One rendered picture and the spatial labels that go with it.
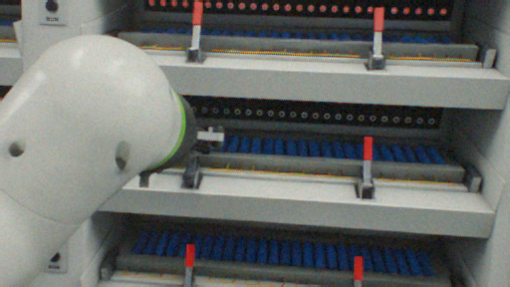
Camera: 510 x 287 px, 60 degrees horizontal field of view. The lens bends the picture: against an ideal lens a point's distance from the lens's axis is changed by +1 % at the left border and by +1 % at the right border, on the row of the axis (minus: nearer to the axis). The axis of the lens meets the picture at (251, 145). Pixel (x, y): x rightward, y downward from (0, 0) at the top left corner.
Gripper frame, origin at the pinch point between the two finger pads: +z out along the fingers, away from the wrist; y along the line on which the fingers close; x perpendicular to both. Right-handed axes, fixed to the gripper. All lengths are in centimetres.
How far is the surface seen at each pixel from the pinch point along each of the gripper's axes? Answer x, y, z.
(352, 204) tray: -8.0, 24.5, -1.2
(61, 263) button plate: -20.0, -19.5, 0.7
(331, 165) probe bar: -2.3, 21.8, 4.3
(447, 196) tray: -6.0, 39.1, 1.7
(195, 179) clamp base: -5.8, 1.0, -1.3
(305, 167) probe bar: -2.9, 17.7, 4.6
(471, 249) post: -14.3, 44.7, 6.5
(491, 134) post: 3.7, 44.7, 0.9
